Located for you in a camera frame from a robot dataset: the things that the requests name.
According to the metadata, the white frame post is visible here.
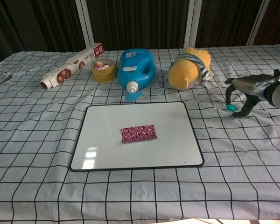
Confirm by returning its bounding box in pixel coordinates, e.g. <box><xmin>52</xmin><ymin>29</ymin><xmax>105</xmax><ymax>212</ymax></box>
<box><xmin>76</xmin><ymin>0</ymin><xmax>95</xmax><ymax>47</ymax></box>
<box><xmin>246</xmin><ymin>0</ymin><xmax>271</xmax><ymax>46</ymax></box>
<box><xmin>183</xmin><ymin>0</ymin><xmax>203</xmax><ymax>49</ymax></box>

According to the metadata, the yellow tape roll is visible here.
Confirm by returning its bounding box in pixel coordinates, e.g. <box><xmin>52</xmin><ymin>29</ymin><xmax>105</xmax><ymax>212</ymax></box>
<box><xmin>91</xmin><ymin>59</ymin><xmax>116</xmax><ymax>82</ymax></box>

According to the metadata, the blue flat plastic piece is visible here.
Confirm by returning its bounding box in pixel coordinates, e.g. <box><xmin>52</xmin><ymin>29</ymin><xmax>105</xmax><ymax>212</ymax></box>
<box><xmin>125</xmin><ymin>90</ymin><xmax>145</xmax><ymax>103</ymax></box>

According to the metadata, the red white patterned rectangular block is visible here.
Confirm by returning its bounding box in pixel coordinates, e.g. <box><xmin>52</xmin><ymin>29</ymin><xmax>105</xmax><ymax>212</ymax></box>
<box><xmin>120</xmin><ymin>125</ymin><xmax>159</xmax><ymax>145</ymax></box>

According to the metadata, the cling wrap box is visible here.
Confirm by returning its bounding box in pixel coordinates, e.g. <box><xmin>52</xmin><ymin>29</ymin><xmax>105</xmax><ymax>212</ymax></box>
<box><xmin>39</xmin><ymin>42</ymin><xmax>105</xmax><ymax>90</ymax></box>

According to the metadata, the white rectangular board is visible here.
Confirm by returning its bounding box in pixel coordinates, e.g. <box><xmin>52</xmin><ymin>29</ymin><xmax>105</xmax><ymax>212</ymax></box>
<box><xmin>69</xmin><ymin>101</ymin><xmax>205</xmax><ymax>173</ymax></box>

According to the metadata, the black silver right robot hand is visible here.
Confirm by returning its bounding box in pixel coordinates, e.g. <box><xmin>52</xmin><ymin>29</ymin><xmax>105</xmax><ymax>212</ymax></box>
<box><xmin>224</xmin><ymin>74</ymin><xmax>280</xmax><ymax>118</ymax></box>

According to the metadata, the blue detergent bottle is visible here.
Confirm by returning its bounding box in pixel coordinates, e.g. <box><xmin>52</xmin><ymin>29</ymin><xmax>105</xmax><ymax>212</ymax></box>
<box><xmin>118</xmin><ymin>48</ymin><xmax>156</xmax><ymax>94</ymax></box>

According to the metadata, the white black checked tablecloth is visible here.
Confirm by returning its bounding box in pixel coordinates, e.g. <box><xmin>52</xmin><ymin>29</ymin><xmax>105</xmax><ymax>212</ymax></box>
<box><xmin>0</xmin><ymin>43</ymin><xmax>280</xmax><ymax>221</ymax></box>

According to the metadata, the yellow plush toy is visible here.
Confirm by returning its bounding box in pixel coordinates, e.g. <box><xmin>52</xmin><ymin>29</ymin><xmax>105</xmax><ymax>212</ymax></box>
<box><xmin>167</xmin><ymin>46</ymin><xmax>214</xmax><ymax>91</ymax></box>

